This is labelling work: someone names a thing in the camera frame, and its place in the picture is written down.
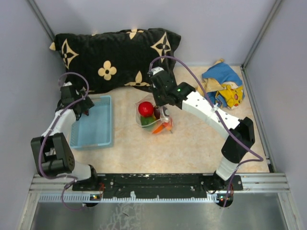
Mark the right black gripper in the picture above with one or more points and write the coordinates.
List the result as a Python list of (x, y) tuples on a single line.
[(158, 102)]

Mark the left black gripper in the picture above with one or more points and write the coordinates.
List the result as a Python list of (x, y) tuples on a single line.
[(87, 104)]

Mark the dark purple toy fruit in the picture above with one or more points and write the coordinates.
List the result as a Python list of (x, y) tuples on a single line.
[(157, 113)]

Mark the light blue plastic basket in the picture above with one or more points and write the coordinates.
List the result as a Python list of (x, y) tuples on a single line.
[(94, 131)]

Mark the red toy apple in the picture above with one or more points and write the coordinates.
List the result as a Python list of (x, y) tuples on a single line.
[(146, 109)]

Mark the clear polka dot zip bag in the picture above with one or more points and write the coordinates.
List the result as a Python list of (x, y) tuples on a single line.
[(165, 115)]

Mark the green toy lime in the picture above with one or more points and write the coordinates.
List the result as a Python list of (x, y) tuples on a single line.
[(147, 121)]

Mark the orange toy fruit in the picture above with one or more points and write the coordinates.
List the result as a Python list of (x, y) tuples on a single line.
[(158, 129)]

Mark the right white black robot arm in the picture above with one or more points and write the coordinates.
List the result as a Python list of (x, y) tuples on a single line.
[(238, 133)]

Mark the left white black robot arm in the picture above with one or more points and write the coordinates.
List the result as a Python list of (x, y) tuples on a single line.
[(52, 153)]

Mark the black floral plush pillow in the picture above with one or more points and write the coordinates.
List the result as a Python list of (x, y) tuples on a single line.
[(116, 59)]

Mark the blue yellow cartoon cloth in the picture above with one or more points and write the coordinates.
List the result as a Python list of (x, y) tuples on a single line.
[(222, 85)]

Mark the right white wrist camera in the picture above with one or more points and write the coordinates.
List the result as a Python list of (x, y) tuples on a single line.
[(154, 71)]

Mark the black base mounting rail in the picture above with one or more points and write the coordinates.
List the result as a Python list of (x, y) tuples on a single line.
[(150, 186)]

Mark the aluminium frame rail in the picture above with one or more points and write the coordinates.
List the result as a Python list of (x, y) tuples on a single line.
[(245, 183)]

